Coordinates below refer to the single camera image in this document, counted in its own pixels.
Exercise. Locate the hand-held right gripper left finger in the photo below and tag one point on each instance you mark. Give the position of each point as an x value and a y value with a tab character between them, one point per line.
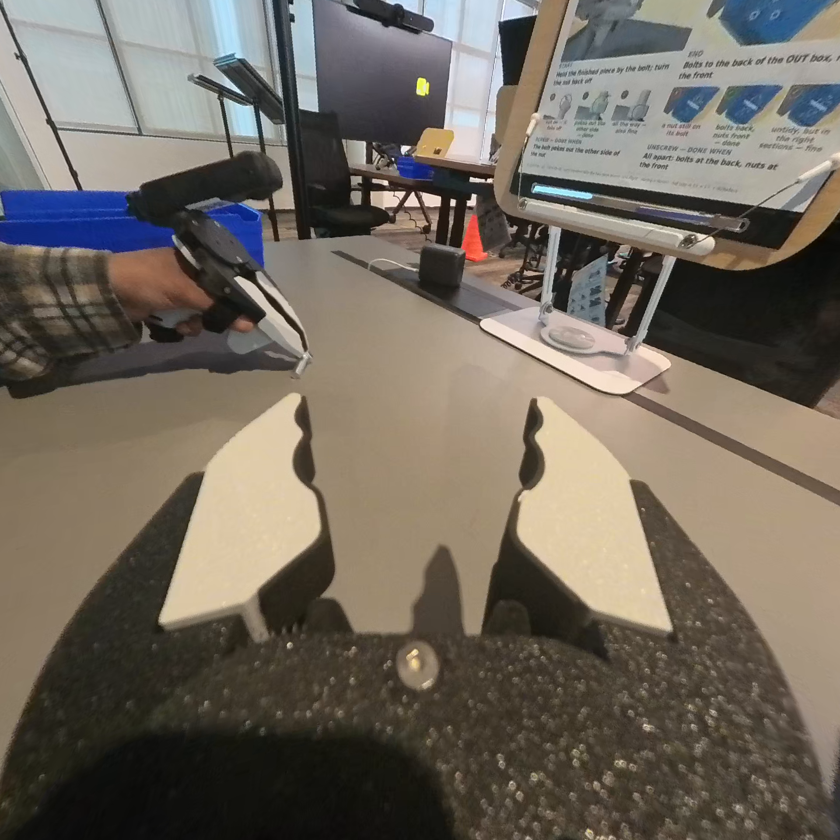
256	518

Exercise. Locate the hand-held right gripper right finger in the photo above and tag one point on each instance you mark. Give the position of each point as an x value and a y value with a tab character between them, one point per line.
584	525

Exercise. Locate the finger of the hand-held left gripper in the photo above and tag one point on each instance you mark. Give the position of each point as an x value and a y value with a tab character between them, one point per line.
256	341
272	308

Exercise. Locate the silver hex nut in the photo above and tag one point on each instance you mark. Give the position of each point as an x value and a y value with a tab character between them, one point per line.
302	364

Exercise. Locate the large blue storage bin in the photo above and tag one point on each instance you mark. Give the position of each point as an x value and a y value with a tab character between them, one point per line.
79	223

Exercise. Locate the person's left forearm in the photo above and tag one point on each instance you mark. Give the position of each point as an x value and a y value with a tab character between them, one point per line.
59	308

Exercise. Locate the person's left hand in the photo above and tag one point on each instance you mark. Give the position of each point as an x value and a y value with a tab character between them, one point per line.
154	282

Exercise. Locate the black tripod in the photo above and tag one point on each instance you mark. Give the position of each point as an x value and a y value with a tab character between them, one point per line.
292	131

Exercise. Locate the black music stand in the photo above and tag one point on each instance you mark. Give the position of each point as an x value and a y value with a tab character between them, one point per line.
216	88
253	82

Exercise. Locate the black office chair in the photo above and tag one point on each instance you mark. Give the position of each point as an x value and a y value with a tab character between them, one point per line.
328	177

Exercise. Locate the black power adapter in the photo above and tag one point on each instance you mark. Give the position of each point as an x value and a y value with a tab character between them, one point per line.
443	266

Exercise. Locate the large black monitor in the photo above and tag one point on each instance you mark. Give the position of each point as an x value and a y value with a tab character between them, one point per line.
380	85

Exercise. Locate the small blue bin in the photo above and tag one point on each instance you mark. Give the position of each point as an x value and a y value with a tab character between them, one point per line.
415	168

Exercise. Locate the orange traffic cone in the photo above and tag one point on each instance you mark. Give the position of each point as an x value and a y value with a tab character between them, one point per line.
474	243

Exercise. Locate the yellow laptop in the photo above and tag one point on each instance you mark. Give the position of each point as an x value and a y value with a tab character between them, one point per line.
434	143

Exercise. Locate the wooden desk with black legs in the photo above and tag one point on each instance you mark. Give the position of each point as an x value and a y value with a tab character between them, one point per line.
453	164

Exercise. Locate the blue printed leaflet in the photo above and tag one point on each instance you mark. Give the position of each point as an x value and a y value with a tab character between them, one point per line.
587	292

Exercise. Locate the black webcam bar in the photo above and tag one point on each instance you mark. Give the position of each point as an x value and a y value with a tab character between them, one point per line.
394	13

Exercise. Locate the beige framed instruction screen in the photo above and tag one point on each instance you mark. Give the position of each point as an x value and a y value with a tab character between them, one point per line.
669	131

